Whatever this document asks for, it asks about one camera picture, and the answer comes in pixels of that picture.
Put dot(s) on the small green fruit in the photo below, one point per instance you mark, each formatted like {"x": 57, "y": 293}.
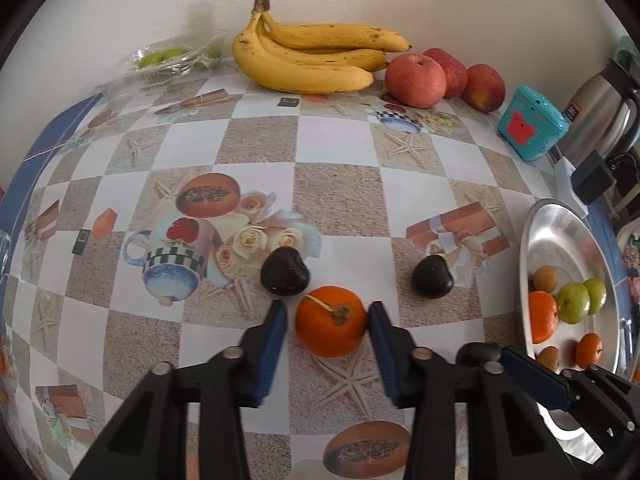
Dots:
{"x": 597, "y": 295}

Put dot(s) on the large brown round fruit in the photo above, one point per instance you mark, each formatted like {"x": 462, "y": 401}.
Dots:
{"x": 545, "y": 279}

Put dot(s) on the round metal plate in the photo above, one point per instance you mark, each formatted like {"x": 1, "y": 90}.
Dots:
{"x": 560, "y": 240}

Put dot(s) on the clear bag of green fruit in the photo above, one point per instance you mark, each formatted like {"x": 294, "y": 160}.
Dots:
{"x": 185, "y": 60}

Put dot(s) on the checkered printed tablecloth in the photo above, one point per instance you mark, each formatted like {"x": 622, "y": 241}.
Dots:
{"x": 340, "y": 190}

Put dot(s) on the small brown round fruit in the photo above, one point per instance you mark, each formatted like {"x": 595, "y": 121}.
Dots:
{"x": 549, "y": 357}

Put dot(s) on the red apple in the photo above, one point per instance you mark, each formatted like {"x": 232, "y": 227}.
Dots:
{"x": 454, "y": 72}
{"x": 484, "y": 87}
{"x": 416, "y": 80}

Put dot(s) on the small orange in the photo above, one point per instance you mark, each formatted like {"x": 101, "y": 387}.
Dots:
{"x": 589, "y": 351}

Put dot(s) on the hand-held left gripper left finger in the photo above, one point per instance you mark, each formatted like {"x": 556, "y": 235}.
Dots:
{"x": 272, "y": 345}

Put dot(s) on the large green fruit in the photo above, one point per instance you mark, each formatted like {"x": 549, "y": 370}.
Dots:
{"x": 573, "y": 302}

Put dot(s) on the green fruit in plastic container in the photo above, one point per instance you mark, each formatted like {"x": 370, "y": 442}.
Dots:
{"x": 173, "y": 53}
{"x": 149, "y": 60}
{"x": 214, "y": 52}

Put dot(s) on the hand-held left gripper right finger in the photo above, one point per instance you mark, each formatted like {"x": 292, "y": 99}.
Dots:
{"x": 385, "y": 350}

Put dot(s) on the dark avocado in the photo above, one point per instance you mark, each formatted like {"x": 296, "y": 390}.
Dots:
{"x": 432, "y": 276}
{"x": 285, "y": 270}

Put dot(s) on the teal box with red label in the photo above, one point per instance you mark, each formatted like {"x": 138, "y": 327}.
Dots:
{"x": 532, "y": 122}

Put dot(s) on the black power adapter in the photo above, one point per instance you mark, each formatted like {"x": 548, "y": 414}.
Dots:
{"x": 591, "y": 177}

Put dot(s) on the stainless steel thermos jug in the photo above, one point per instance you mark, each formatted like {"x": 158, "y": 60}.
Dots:
{"x": 597, "y": 110}

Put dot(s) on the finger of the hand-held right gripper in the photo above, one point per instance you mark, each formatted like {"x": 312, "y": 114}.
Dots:
{"x": 535, "y": 375}

